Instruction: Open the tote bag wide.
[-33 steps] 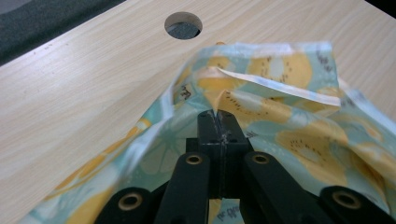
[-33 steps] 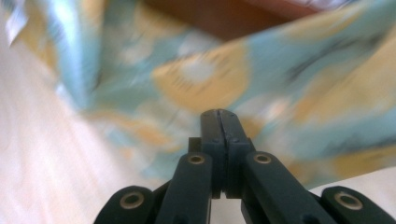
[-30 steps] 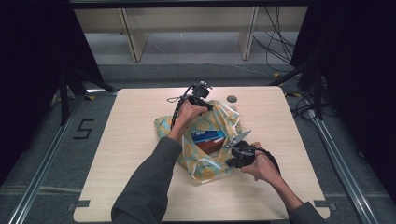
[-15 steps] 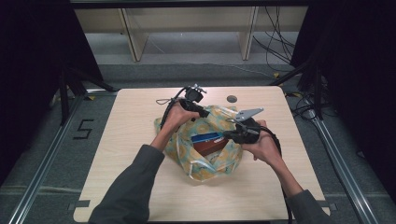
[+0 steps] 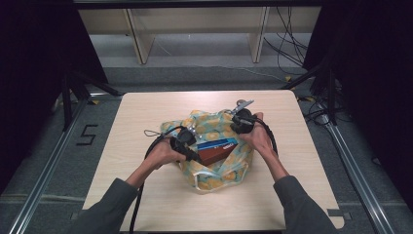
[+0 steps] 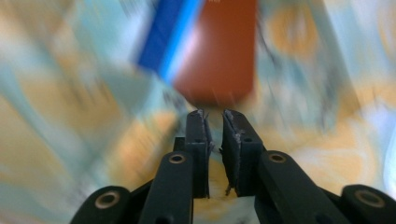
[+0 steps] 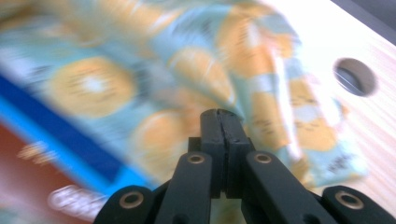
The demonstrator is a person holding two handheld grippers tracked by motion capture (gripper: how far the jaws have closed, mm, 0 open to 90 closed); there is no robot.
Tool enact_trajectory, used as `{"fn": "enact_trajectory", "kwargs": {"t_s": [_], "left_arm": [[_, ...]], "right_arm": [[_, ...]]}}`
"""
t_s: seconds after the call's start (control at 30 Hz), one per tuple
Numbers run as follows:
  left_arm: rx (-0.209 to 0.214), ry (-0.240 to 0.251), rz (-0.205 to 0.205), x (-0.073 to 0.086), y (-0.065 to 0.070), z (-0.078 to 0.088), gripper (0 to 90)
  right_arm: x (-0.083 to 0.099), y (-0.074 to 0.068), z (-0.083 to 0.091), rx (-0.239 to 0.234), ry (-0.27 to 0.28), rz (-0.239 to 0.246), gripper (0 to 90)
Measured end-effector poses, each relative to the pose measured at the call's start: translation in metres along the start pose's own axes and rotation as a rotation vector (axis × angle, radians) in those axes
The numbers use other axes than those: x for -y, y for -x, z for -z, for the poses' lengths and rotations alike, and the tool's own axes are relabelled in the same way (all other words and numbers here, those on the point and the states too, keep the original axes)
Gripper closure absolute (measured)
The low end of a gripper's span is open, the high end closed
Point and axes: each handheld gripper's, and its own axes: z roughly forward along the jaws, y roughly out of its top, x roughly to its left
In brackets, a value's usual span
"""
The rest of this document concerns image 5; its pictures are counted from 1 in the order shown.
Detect person's right hand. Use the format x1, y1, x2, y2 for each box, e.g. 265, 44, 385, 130
238, 111, 278, 158

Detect blue and brown box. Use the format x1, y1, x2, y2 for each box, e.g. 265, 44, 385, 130
196, 137, 240, 167

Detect black metal stand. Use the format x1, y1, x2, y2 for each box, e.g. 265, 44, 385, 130
60, 68, 122, 132
280, 53, 339, 127

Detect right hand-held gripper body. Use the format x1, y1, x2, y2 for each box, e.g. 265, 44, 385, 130
227, 98, 258, 136

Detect aluminium floor rail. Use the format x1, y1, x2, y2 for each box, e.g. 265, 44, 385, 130
8, 92, 125, 234
319, 113, 396, 234

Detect orange print plastic bag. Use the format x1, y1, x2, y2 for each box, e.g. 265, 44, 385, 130
160, 109, 255, 193

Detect person's left hand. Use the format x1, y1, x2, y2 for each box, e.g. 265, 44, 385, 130
143, 137, 188, 171

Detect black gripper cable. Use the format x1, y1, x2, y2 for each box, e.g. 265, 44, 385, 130
240, 116, 280, 156
129, 125, 183, 234

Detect tangled black cables by stand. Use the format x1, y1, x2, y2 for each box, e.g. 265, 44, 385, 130
296, 77, 354, 126

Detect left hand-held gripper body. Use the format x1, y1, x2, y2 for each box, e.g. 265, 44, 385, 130
169, 121, 199, 156

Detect black curtain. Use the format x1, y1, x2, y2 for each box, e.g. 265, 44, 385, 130
0, 0, 110, 196
301, 0, 413, 213

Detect bundle of black floor cables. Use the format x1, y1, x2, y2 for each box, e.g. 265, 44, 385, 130
262, 6, 310, 76

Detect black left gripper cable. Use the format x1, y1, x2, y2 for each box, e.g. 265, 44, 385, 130
129, 125, 183, 234

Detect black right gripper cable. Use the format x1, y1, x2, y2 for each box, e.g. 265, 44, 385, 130
240, 116, 280, 156

